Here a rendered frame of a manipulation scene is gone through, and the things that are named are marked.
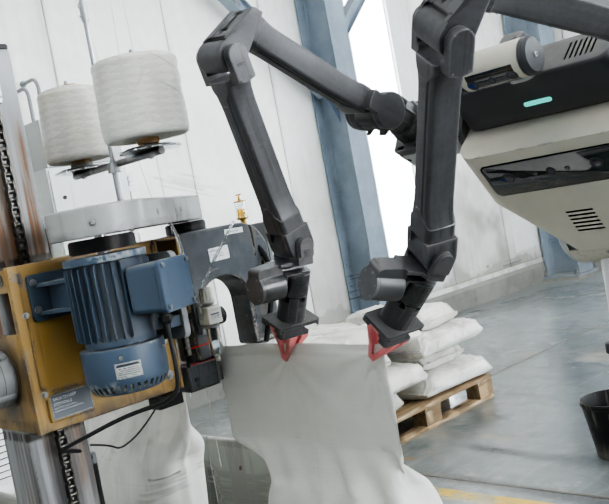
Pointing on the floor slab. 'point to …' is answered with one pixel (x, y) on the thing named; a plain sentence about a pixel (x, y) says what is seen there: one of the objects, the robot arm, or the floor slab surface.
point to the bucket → (604, 423)
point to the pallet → (431, 412)
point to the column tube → (2, 323)
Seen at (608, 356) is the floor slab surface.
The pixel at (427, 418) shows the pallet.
